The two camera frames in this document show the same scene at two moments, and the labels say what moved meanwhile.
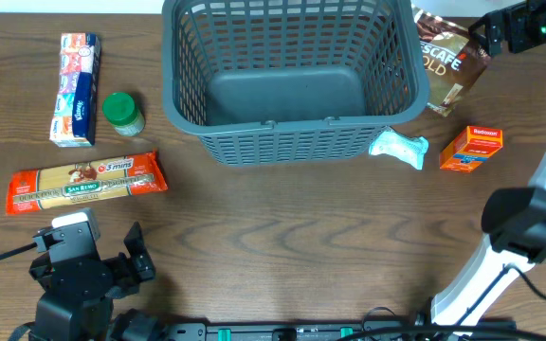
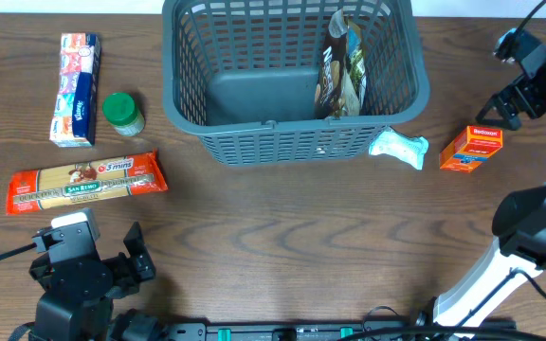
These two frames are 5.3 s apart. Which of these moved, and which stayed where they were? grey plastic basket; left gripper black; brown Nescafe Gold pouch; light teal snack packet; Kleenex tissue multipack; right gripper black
Moved: brown Nescafe Gold pouch; right gripper black
Stayed: grey plastic basket; Kleenex tissue multipack; left gripper black; light teal snack packet
